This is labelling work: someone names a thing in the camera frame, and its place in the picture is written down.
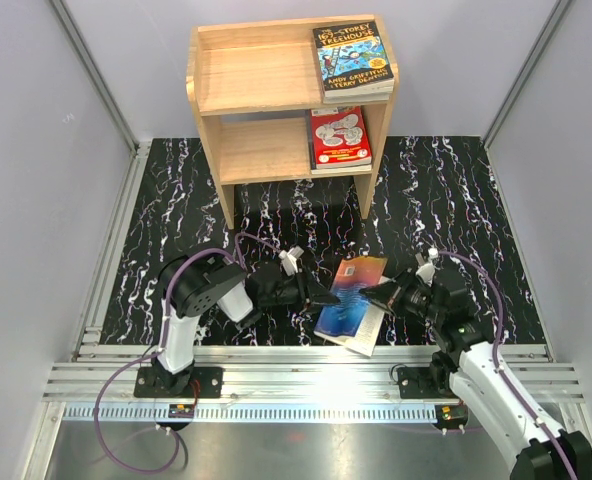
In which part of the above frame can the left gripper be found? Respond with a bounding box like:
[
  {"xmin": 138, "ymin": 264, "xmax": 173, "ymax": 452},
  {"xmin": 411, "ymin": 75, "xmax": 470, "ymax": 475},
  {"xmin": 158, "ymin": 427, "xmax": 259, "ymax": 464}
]
[{"xmin": 260, "ymin": 266, "xmax": 341, "ymax": 315}]

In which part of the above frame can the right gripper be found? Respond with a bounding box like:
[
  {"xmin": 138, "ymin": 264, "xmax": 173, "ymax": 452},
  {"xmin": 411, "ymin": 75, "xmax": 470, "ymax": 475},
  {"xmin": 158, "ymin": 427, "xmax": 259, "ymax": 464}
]
[{"xmin": 358, "ymin": 268, "xmax": 444, "ymax": 324}]

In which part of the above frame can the blue sunset cover book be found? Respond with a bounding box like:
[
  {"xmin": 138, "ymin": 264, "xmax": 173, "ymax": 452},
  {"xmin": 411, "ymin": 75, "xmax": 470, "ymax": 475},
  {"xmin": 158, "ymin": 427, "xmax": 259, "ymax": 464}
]
[{"xmin": 314, "ymin": 256, "xmax": 387, "ymax": 357}]

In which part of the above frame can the red 13-storey treehouse book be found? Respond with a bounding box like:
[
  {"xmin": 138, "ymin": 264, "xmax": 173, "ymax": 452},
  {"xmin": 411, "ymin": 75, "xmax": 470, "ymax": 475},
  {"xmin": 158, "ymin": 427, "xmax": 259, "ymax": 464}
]
[{"xmin": 305, "ymin": 106, "xmax": 372, "ymax": 174}]

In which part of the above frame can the purple 117-storey treehouse book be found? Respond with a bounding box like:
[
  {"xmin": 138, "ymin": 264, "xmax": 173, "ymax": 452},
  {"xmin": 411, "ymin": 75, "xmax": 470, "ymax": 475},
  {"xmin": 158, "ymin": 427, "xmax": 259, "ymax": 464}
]
[{"xmin": 322, "ymin": 84, "xmax": 394, "ymax": 104}]

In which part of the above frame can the black 169-storey treehouse book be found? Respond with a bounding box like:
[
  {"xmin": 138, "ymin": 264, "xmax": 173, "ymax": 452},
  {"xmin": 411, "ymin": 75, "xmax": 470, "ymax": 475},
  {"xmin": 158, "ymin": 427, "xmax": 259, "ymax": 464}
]
[{"xmin": 312, "ymin": 20, "xmax": 395, "ymax": 93}]

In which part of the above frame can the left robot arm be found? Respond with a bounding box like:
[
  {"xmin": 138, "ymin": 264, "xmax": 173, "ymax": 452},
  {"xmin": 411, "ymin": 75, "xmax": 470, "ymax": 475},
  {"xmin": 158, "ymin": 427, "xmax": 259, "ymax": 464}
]
[{"xmin": 145, "ymin": 247, "xmax": 386, "ymax": 397}]

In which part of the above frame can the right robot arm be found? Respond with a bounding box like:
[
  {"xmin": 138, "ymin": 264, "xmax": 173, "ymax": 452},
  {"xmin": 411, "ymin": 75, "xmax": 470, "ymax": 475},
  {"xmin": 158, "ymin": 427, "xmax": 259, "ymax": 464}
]
[{"xmin": 361, "ymin": 270, "xmax": 592, "ymax": 479}]

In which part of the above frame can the black marble pattern mat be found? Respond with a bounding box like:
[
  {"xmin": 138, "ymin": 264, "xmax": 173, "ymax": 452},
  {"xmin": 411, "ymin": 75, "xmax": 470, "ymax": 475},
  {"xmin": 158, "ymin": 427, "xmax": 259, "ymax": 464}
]
[{"xmin": 101, "ymin": 136, "xmax": 545, "ymax": 345}]

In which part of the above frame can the light wooden bookshelf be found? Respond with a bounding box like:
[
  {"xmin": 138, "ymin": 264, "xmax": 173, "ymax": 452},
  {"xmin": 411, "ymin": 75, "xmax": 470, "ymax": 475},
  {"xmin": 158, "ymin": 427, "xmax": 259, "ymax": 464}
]
[{"xmin": 186, "ymin": 14, "xmax": 395, "ymax": 228}]

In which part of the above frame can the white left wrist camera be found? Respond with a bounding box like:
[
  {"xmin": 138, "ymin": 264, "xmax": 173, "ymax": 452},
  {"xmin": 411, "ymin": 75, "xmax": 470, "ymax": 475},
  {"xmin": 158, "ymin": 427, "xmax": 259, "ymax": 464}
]
[{"xmin": 279, "ymin": 246, "xmax": 304, "ymax": 276}]

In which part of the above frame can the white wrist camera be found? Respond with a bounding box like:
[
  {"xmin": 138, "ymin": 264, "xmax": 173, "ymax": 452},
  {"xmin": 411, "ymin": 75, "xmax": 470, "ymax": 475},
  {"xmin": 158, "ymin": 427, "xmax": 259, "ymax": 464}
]
[
  {"xmin": 279, "ymin": 246, "xmax": 304, "ymax": 276},
  {"xmin": 415, "ymin": 247, "xmax": 439, "ymax": 286}
]

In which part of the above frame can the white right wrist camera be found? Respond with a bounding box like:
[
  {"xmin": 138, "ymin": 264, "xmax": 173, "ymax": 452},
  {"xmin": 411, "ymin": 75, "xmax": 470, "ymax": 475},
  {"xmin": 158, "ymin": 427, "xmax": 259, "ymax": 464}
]
[{"xmin": 415, "ymin": 247, "xmax": 439, "ymax": 286}]

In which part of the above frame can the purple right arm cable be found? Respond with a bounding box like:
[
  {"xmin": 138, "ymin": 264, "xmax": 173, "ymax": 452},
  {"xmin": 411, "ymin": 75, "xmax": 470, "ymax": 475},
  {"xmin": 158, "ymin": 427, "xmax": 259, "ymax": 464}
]
[{"xmin": 385, "ymin": 249, "xmax": 577, "ymax": 480}]

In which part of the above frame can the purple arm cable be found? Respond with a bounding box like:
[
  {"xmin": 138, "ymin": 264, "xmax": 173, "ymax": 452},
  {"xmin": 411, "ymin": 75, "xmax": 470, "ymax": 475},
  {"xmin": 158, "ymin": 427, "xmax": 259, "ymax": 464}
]
[
  {"xmin": 385, "ymin": 249, "xmax": 577, "ymax": 480},
  {"xmin": 93, "ymin": 232, "xmax": 287, "ymax": 476}
]

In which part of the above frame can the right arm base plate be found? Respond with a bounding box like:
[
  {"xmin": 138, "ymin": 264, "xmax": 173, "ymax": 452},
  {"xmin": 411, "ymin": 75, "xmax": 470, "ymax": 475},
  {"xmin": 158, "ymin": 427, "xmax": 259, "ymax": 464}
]
[{"xmin": 390, "ymin": 364, "xmax": 455, "ymax": 400}]

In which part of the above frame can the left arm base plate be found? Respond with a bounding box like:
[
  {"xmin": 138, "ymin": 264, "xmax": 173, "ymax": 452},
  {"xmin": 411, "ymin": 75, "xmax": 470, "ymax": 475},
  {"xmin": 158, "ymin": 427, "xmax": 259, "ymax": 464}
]
[{"xmin": 133, "ymin": 366, "xmax": 224, "ymax": 399}]

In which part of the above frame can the aluminium mounting rail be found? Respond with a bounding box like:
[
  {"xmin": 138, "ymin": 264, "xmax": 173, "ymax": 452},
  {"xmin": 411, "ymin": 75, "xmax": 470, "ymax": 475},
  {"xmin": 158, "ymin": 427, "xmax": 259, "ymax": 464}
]
[{"xmin": 43, "ymin": 345, "xmax": 584, "ymax": 405}]

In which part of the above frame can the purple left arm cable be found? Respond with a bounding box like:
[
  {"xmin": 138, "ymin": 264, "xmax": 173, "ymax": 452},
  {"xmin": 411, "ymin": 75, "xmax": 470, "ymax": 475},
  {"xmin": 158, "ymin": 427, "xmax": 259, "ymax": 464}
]
[{"xmin": 93, "ymin": 232, "xmax": 287, "ymax": 476}]

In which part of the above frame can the slotted cable duct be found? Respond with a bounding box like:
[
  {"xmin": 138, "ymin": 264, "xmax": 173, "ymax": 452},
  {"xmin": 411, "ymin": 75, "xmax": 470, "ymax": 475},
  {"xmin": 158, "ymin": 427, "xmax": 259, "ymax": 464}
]
[{"xmin": 64, "ymin": 402, "xmax": 437, "ymax": 424}]

